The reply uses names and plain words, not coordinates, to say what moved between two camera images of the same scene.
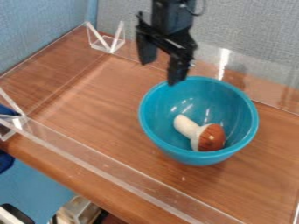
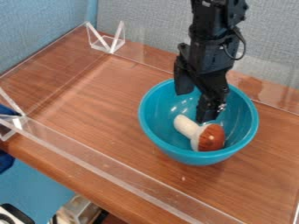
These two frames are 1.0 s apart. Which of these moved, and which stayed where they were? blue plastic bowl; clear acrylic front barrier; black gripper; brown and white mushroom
Moved: black gripper
Stayed: clear acrylic front barrier; blue plastic bowl; brown and white mushroom
